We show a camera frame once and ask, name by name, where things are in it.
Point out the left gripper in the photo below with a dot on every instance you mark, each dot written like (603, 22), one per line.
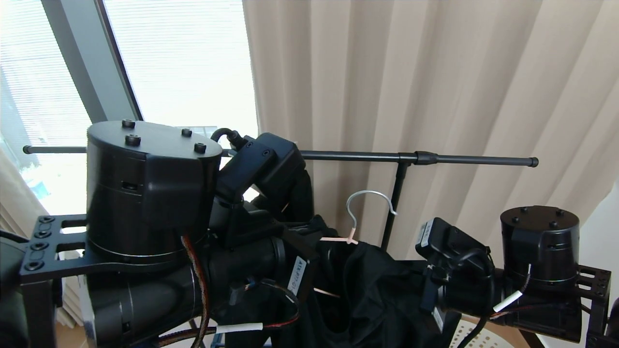
(169, 299)

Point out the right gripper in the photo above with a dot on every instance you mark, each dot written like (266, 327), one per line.
(532, 309)

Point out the black garment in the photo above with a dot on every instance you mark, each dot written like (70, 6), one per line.
(377, 290)

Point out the pink clothes hanger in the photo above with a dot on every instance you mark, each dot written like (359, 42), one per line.
(352, 237)

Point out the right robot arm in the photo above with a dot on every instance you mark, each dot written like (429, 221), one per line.
(539, 241)

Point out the white laundry basket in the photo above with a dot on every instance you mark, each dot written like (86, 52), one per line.
(464, 333)

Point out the black clothes rack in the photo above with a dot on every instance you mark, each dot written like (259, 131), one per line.
(362, 156)

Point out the window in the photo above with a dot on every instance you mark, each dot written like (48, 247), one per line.
(184, 63)

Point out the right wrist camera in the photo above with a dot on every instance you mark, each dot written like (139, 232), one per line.
(449, 246)

